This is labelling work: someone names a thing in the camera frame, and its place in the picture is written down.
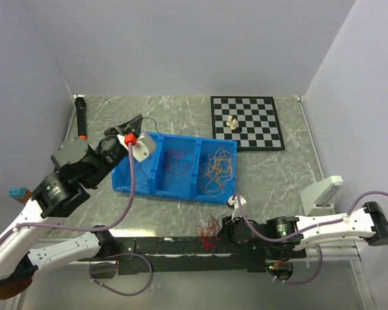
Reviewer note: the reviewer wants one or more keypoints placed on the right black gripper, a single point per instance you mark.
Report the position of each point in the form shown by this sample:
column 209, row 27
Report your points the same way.
column 225, row 232

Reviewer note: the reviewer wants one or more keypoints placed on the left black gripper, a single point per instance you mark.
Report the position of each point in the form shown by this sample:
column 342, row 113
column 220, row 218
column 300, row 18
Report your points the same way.
column 123, row 128

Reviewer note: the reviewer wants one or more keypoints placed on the blue three-compartment plastic bin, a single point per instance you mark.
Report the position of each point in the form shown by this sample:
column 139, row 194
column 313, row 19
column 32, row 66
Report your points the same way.
column 188, row 168

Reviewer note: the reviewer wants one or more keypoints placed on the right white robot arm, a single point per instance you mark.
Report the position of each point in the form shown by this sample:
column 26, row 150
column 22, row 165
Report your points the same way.
column 283, row 236

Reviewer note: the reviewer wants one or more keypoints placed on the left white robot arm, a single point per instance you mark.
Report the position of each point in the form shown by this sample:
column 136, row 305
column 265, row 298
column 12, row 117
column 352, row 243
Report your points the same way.
column 36, row 242

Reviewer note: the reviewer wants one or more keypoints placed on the black marker orange cap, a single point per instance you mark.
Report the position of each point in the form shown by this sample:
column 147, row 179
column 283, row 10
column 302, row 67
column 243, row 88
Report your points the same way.
column 81, row 108

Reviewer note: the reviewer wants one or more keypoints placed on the white stand device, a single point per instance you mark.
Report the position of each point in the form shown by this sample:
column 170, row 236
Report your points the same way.
column 319, row 199

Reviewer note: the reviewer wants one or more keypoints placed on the white chess piece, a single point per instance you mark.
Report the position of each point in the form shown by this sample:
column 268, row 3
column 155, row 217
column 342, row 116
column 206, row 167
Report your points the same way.
column 229, row 121
column 234, row 124

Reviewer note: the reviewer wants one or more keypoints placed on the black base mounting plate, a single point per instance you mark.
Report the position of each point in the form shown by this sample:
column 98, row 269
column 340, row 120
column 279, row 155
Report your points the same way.
column 185, row 254

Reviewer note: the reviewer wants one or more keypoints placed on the black and white chessboard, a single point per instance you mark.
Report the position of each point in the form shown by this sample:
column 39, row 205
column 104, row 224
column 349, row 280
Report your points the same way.
column 257, row 116

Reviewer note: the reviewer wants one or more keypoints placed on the blue and brown toy block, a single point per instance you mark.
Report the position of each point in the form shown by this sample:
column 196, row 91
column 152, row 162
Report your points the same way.
column 20, row 194

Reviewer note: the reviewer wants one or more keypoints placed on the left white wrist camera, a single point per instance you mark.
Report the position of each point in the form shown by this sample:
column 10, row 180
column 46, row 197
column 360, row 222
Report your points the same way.
column 142, row 146

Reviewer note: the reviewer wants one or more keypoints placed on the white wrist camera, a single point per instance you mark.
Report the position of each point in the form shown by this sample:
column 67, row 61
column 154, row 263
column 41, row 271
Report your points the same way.
column 233, row 203
column 142, row 146

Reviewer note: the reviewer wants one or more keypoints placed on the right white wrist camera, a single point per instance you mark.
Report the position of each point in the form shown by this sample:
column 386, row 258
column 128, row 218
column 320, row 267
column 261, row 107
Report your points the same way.
column 233, row 203

